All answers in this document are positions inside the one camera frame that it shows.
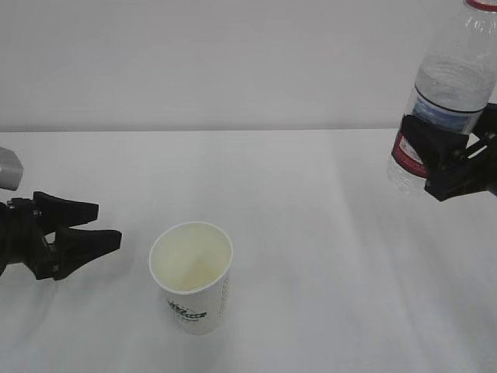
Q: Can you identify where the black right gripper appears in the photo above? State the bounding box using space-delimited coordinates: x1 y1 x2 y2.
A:
401 103 496 201

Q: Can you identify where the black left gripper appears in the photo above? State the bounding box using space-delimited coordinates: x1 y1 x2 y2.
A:
1 191 122 281

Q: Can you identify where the clear plastic water bottle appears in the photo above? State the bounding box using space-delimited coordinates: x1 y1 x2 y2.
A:
388 1 496 195

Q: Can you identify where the white paper cup green logo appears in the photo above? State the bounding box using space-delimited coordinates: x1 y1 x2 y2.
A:
148 221 234 335

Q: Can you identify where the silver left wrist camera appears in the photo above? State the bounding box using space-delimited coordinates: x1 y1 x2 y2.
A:
0 148 24 191

